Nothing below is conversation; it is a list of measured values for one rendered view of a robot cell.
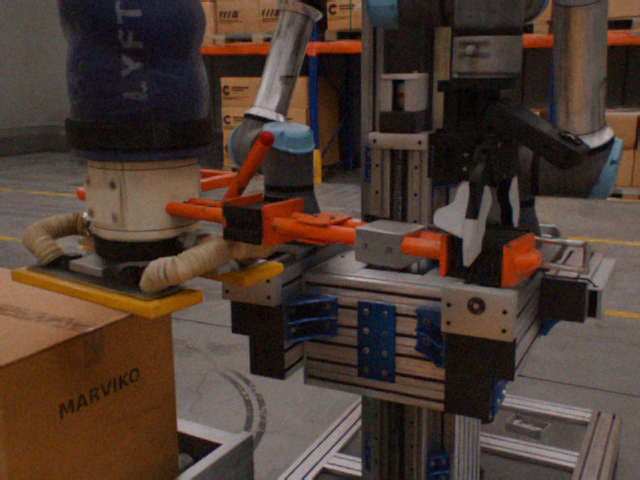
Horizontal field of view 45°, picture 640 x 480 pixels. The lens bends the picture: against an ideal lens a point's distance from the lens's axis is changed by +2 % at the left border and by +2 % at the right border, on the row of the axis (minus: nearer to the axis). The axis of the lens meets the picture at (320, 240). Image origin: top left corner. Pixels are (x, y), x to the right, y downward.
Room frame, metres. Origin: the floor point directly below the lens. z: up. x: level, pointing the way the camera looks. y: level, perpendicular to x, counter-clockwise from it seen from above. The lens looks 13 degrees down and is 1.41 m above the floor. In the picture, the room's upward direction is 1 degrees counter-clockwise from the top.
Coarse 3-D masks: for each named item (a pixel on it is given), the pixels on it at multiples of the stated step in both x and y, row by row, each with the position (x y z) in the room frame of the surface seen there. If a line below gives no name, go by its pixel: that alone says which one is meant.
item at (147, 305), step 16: (64, 256) 1.19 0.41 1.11; (80, 256) 1.19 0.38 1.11; (16, 272) 1.20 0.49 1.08; (32, 272) 1.20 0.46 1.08; (48, 272) 1.18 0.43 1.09; (64, 272) 1.18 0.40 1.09; (80, 272) 1.17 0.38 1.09; (128, 272) 1.10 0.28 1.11; (48, 288) 1.15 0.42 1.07; (64, 288) 1.13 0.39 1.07; (80, 288) 1.11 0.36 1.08; (96, 288) 1.10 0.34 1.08; (112, 288) 1.09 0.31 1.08; (128, 288) 1.08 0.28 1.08; (176, 288) 1.08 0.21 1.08; (112, 304) 1.06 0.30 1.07; (128, 304) 1.04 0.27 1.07; (144, 304) 1.02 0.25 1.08; (160, 304) 1.03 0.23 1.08; (176, 304) 1.05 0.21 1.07; (192, 304) 1.07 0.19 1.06
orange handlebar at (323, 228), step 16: (208, 176) 1.49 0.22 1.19; (224, 176) 1.42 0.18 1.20; (80, 192) 1.28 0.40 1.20; (176, 208) 1.14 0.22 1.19; (192, 208) 1.12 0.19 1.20; (208, 208) 1.11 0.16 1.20; (272, 224) 1.03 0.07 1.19; (288, 224) 1.01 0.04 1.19; (304, 224) 1.00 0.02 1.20; (320, 224) 0.98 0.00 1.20; (336, 224) 1.01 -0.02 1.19; (352, 224) 1.00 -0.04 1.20; (304, 240) 0.99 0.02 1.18; (320, 240) 0.99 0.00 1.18; (336, 240) 0.96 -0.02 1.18; (352, 240) 0.95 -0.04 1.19; (416, 240) 0.90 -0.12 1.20; (432, 240) 0.92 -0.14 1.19; (416, 256) 0.90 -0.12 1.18; (432, 256) 0.88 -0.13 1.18; (528, 256) 0.82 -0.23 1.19
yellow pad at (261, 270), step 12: (252, 264) 1.22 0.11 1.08; (264, 264) 1.23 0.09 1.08; (276, 264) 1.23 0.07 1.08; (204, 276) 1.22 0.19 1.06; (216, 276) 1.20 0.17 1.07; (228, 276) 1.18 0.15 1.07; (240, 276) 1.17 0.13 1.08; (252, 276) 1.18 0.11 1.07; (264, 276) 1.20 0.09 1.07; (276, 276) 1.23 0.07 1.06
